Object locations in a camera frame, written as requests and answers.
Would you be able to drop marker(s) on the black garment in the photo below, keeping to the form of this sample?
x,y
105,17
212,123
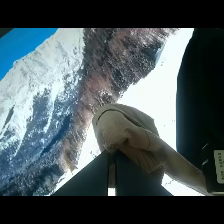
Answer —
x,y
200,100

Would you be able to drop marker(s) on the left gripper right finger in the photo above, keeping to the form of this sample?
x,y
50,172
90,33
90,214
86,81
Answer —
x,y
136,180

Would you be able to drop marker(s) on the beige garment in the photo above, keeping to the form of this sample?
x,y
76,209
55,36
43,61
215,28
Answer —
x,y
128,133

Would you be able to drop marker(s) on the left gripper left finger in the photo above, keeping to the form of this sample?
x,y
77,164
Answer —
x,y
91,178

